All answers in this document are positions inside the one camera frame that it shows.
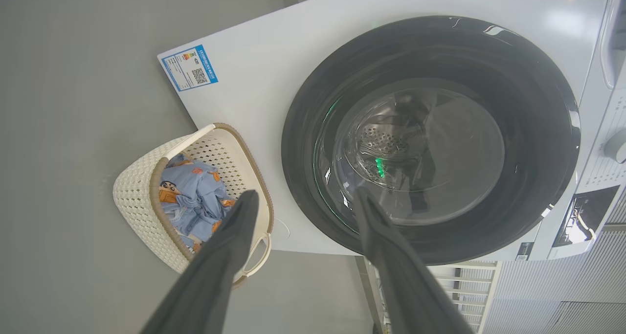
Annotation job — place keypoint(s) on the grey washing machine control knob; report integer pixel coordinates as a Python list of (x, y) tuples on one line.
[(617, 147)]

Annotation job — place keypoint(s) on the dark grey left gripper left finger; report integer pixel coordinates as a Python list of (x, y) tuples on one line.
[(210, 275)]

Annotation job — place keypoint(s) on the white slatted rack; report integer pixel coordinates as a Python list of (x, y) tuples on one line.
[(469, 285)]

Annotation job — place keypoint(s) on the cream perforated laundry basket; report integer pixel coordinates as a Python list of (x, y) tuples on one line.
[(134, 197)]

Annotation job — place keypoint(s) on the white washing machine body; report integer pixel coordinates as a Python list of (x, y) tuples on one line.
[(274, 55)]

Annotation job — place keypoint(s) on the blue white energy label sticker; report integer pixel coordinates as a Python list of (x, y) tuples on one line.
[(190, 68)]

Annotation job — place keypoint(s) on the white detergent drawer front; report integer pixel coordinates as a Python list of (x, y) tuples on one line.
[(614, 35)]

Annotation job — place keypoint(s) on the black round washer door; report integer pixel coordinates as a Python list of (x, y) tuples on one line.
[(538, 128)]

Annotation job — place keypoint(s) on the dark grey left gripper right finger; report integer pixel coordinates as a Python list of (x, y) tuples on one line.
[(406, 285)]

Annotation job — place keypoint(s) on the blue patterned cloth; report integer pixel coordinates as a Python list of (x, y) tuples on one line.
[(195, 189)]

